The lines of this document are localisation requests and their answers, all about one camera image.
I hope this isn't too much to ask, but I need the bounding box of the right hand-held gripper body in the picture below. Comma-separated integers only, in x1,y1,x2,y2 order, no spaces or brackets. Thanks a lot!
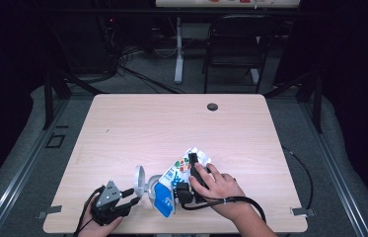
175,163,206,206

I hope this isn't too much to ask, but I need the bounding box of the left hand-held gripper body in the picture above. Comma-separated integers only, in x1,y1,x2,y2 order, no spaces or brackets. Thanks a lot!
90,180,130,227

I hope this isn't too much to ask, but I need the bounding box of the silver round lid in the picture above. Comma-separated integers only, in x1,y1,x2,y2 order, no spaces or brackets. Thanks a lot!
133,165,166,207

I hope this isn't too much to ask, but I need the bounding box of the white printed pouch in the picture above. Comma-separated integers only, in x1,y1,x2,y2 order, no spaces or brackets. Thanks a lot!
153,146,212,219

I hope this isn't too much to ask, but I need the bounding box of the person's left hand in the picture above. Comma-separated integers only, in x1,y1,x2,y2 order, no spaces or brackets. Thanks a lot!
78,204,124,237

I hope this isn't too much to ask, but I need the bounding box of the person's right hand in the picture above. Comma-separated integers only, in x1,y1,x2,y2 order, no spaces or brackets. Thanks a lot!
188,162,249,220

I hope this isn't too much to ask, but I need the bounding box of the grey tape strip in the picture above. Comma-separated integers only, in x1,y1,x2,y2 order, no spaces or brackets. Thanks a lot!
36,204,64,220
290,206,317,218

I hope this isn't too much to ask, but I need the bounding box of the white table leg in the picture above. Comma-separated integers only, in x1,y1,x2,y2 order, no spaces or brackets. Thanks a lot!
174,16,186,85

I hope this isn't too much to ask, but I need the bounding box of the black metal stand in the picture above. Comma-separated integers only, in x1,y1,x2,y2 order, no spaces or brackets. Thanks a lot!
41,63,108,131
263,67,325,134

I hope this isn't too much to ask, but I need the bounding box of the black folding chair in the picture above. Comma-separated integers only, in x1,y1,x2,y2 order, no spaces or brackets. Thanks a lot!
202,14,280,95

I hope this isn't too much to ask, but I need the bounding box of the black cable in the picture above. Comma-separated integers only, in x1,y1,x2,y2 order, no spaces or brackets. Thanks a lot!
180,196,267,224
73,185,107,237
281,145,315,211

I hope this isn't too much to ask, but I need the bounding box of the bundle of dark cables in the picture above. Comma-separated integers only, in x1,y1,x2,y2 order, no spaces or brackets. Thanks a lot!
97,14,185,95

